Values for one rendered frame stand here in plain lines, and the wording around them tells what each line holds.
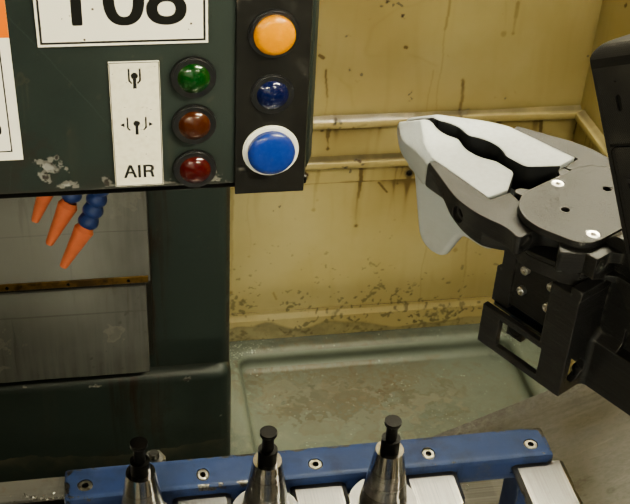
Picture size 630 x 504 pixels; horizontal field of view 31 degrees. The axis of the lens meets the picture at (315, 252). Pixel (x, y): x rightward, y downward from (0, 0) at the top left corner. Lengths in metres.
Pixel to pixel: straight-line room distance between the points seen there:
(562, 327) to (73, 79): 0.33
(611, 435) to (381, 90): 0.67
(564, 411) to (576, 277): 1.33
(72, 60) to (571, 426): 1.28
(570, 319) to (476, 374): 1.68
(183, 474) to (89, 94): 0.49
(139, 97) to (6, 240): 0.85
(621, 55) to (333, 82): 1.43
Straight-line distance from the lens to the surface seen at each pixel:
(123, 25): 0.67
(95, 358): 1.65
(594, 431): 1.80
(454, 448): 1.12
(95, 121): 0.70
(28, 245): 1.52
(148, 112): 0.69
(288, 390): 2.11
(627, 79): 0.47
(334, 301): 2.14
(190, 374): 1.71
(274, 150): 0.70
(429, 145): 0.56
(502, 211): 0.52
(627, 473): 1.74
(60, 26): 0.67
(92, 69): 0.68
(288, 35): 0.67
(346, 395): 2.11
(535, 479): 1.12
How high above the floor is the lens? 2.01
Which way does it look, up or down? 36 degrees down
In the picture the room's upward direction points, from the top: 3 degrees clockwise
